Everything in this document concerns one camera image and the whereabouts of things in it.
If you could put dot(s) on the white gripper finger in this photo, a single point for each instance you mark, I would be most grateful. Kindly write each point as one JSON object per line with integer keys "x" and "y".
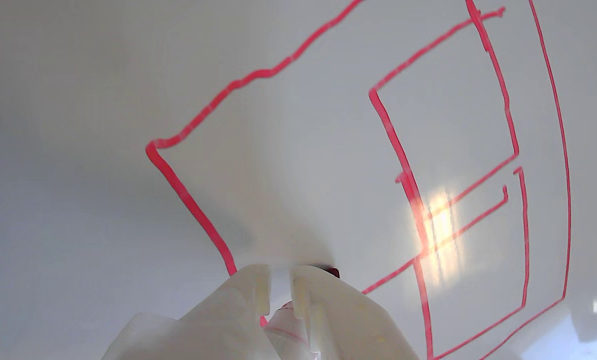
{"x": 213, "y": 325}
{"x": 348, "y": 325}

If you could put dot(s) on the red marker pen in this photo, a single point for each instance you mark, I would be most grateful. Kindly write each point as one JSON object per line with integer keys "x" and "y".
{"x": 286, "y": 332}

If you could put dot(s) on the large whiteboard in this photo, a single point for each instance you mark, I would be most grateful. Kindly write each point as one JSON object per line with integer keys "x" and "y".
{"x": 78, "y": 125}

